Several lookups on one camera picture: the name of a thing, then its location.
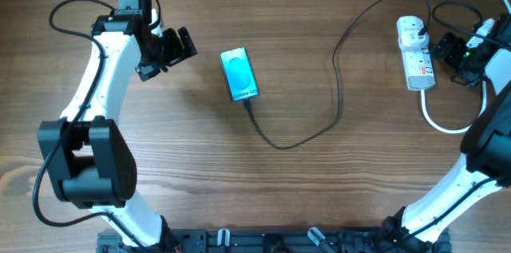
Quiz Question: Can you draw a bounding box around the black USB charging cable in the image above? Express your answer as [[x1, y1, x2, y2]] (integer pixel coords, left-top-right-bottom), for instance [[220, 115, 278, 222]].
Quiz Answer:
[[243, 0, 434, 151]]

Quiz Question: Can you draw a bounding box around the teal screen smartphone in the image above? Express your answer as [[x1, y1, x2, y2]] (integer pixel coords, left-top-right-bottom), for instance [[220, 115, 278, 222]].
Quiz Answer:
[[220, 47, 259, 101]]

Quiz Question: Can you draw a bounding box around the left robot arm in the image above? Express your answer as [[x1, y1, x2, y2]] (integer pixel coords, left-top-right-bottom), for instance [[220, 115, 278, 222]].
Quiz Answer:
[[38, 0, 196, 252]]

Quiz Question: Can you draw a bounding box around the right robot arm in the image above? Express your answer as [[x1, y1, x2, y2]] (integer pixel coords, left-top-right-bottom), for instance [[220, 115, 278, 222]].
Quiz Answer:
[[374, 14, 510, 252]]

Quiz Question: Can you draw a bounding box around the white charger plug adapter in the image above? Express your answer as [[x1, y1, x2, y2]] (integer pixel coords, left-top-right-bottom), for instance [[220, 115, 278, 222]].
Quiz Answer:
[[398, 30, 430, 52]]

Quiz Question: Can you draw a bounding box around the white power strip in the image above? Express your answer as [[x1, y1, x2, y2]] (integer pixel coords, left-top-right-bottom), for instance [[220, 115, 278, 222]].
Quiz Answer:
[[396, 16, 435, 91]]

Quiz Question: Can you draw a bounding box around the white power strip cord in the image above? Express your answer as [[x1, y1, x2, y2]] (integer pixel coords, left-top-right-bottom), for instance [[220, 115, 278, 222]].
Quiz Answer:
[[419, 0, 511, 135]]

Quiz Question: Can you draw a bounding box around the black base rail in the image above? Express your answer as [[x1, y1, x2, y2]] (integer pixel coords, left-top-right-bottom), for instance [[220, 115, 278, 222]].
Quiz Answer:
[[96, 227, 452, 253]]

